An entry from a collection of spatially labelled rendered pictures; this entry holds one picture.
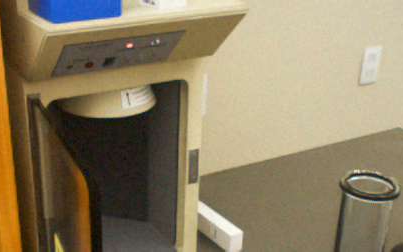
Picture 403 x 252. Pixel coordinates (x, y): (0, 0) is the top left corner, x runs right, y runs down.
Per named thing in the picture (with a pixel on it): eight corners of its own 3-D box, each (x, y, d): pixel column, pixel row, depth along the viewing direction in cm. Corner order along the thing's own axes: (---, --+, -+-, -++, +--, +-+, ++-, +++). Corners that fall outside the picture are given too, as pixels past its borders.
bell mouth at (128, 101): (43, 94, 114) (41, 65, 111) (128, 80, 121) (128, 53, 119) (80, 125, 99) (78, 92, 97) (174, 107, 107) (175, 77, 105)
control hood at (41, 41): (21, 79, 91) (15, 10, 86) (206, 52, 104) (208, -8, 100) (48, 102, 81) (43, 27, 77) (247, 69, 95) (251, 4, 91)
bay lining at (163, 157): (15, 227, 128) (-1, 62, 113) (126, 199, 139) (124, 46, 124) (57, 290, 109) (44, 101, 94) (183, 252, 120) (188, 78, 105)
